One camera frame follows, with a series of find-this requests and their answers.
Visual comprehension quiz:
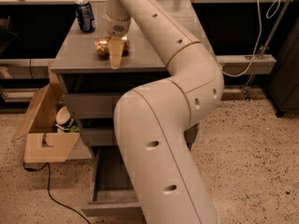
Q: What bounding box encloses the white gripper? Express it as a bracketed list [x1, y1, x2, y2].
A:
[104, 12, 131, 69]

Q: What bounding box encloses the crushed orange can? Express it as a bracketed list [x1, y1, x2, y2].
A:
[94, 35, 130, 58]

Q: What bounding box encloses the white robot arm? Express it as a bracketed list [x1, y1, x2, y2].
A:
[106, 0, 224, 224]

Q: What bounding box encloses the blue soda can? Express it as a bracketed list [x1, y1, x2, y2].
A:
[75, 0, 95, 33]

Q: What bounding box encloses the grey drawer cabinet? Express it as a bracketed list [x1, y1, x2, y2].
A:
[50, 0, 221, 156]

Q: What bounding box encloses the grey top drawer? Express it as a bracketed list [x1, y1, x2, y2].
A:
[62, 74, 126, 119]

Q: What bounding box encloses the grey drawer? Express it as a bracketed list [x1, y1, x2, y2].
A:
[78, 117, 200, 147]
[81, 146, 142, 217]
[62, 74, 126, 119]

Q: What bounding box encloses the grey middle drawer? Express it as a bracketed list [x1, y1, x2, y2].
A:
[78, 117, 200, 147]

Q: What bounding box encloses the grey bottom drawer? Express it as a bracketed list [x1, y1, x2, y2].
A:
[81, 146, 142, 217]

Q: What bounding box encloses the white cup in box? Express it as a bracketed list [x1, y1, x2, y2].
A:
[56, 106, 71, 125]

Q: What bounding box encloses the open cardboard box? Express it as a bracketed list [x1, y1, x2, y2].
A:
[12, 62, 79, 163]

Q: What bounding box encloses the metal stand pole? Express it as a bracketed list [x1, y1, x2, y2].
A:
[242, 0, 293, 101]

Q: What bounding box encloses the dark cabinet at right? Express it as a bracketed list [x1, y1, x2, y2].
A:
[266, 18, 299, 118]

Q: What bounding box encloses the white hanging cable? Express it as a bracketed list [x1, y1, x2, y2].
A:
[218, 0, 282, 78]

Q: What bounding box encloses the black floor cable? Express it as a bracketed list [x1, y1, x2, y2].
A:
[22, 161, 92, 224]

